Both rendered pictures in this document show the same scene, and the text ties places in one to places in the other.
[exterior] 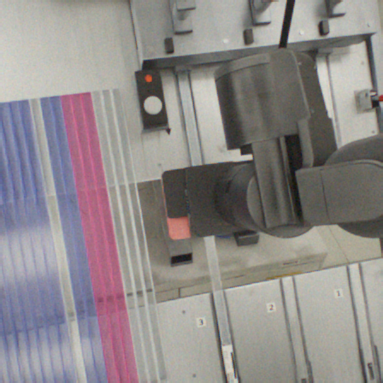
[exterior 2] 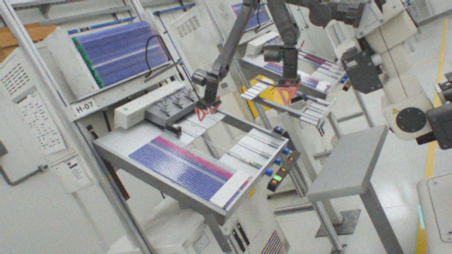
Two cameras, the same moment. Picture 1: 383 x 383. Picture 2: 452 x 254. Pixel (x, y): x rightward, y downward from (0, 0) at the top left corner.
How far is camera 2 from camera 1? 1.48 m
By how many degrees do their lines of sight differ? 52
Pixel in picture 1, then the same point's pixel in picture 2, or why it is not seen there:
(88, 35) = (146, 130)
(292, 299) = (244, 144)
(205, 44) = (174, 112)
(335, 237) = not seen: hidden behind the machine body
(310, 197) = (215, 72)
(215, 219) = (209, 103)
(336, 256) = not seen: hidden behind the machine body
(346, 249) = not seen: hidden behind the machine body
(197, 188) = (202, 101)
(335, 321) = (257, 143)
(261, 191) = (210, 79)
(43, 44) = (138, 135)
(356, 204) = (218, 67)
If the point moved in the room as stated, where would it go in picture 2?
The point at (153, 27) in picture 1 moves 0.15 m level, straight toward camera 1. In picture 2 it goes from (162, 115) to (179, 107)
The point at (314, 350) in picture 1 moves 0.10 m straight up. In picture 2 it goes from (260, 149) to (251, 132)
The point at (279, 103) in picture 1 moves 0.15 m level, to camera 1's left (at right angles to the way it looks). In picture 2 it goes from (202, 73) to (178, 85)
